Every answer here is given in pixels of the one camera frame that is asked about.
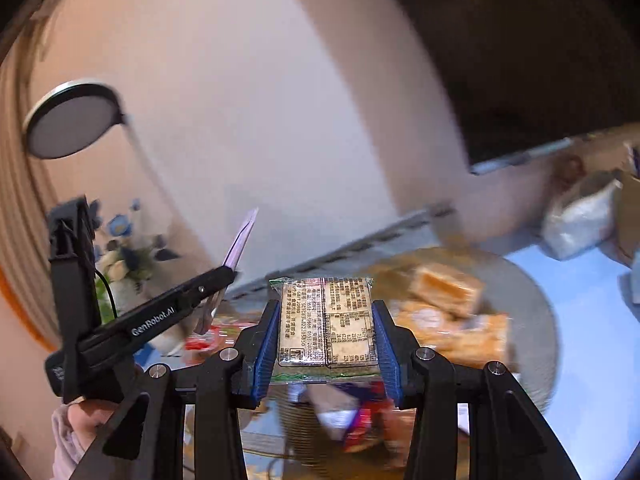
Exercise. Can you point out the beige curtain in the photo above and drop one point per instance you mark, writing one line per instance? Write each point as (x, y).
(20, 185)

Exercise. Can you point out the person's left hand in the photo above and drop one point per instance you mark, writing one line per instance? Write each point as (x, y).
(92, 417)

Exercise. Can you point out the purple white snack packet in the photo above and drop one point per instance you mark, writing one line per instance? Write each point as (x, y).
(240, 245)

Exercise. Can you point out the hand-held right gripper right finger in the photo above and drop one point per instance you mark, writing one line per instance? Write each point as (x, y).
(387, 360)

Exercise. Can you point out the small beige cracker packet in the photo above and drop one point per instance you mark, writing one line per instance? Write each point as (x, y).
(325, 325)

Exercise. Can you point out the person's left forearm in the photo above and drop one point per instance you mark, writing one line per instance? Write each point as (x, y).
(67, 450)

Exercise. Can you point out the cardboard box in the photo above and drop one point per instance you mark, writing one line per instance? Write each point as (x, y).
(630, 220)

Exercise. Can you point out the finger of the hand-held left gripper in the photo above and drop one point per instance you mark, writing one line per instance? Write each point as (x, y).
(215, 282)

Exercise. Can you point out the orange curtain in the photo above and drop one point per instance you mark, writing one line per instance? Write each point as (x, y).
(20, 305)

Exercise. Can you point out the patterned woven table mat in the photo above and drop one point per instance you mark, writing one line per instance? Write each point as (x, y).
(525, 300)

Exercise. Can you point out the orange label cookie packet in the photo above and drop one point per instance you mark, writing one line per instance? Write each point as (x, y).
(475, 340)

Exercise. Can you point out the blue white artificial flowers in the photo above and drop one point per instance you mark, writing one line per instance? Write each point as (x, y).
(120, 260)

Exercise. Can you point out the blue white snack packet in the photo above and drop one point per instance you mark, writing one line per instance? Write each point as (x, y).
(367, 425)

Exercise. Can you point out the white plastic bag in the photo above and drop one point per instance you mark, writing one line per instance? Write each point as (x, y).
(575, 225)

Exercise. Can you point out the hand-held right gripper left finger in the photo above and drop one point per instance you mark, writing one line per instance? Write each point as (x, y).
(265, 360)

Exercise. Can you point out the round lamp head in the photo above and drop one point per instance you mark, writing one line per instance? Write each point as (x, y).
(70, 115)

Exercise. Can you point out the black television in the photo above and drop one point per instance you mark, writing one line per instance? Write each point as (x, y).
(525, 60)

